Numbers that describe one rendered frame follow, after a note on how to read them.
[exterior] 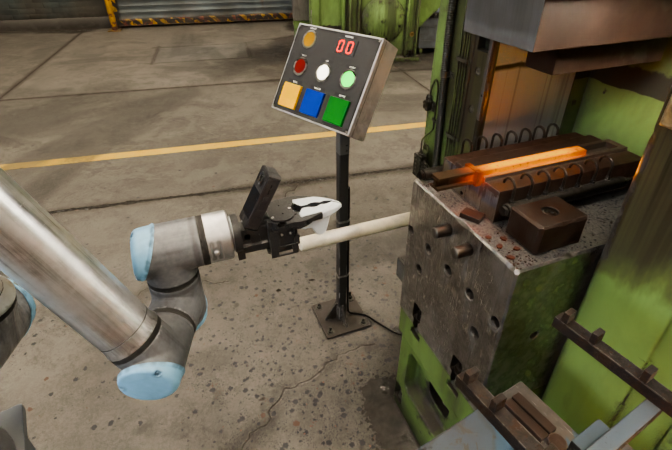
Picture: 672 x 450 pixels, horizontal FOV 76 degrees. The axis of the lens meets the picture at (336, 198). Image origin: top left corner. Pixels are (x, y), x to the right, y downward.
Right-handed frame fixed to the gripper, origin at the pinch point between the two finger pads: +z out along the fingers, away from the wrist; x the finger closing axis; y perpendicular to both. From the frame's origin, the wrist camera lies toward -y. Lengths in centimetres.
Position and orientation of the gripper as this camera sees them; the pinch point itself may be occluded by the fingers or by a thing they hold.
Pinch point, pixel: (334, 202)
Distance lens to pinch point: 83.4
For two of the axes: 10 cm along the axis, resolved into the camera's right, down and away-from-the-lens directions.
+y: 0.0, 8.5, 5.3
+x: 3.6, 4.9, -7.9
